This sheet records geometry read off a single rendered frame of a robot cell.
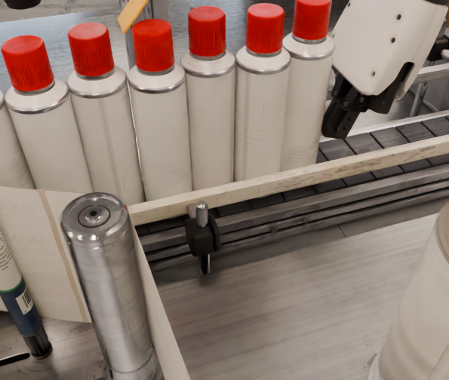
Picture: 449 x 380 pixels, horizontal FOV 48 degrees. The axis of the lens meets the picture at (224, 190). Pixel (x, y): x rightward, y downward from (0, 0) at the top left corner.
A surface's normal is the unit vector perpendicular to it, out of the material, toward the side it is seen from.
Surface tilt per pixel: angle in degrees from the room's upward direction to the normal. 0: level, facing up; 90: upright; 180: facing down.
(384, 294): 0
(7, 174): 90
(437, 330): 92
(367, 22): 71
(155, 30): 2
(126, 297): 90
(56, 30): 0
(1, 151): 90
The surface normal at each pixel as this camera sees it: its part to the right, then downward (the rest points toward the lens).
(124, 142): 0.79, 0.43
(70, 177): 0.61, 0.54
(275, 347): 0.00, -0.73
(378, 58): -0.85, 0.00
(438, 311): -0.89, 0.27
